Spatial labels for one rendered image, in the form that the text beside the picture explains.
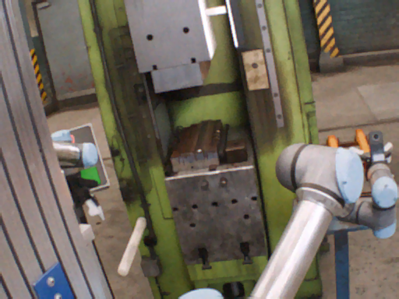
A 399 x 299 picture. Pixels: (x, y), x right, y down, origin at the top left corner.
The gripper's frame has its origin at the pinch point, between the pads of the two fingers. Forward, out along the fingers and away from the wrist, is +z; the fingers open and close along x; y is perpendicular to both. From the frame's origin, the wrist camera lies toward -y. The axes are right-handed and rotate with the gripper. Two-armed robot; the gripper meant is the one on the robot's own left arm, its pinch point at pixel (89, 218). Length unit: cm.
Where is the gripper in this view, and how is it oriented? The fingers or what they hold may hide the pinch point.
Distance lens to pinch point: 182.3
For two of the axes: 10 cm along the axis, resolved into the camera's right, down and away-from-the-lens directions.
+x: 9.0, -0.3, -4.4
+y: -4.0, 3.8, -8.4
